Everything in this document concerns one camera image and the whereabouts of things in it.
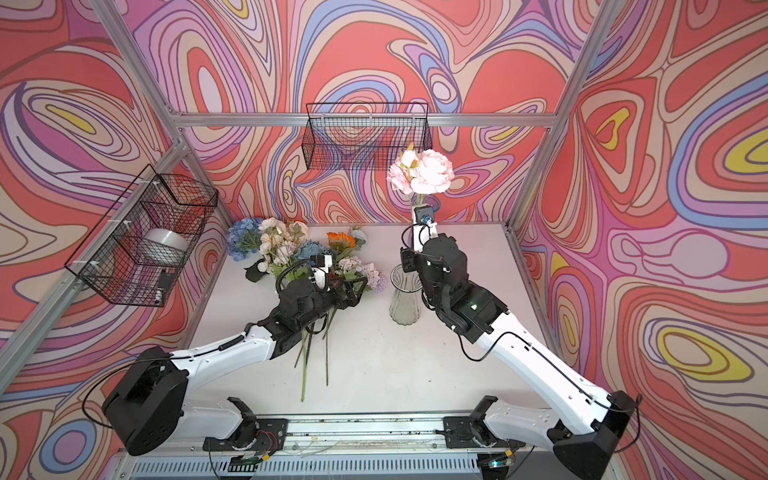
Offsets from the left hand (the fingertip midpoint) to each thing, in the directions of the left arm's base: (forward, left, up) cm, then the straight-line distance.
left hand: (360, 278), depth 79 cm
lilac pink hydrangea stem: (+9, +4, -7) cm, 12 cm away
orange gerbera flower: (+17, +8, -4) cm, 19 cm away
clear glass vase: (+3, -13, -19) cm, 23 cm away
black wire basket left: (+1, +54, +10) cm, 55 cm away
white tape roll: (+1, +46, +12) cm, 48 cm away
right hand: (0, -14, +16) cm, 22 cm away
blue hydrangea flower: (+27, +45, -13) cm, 54 cm away
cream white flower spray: (+25, +32, -13) cm, 42 cm away
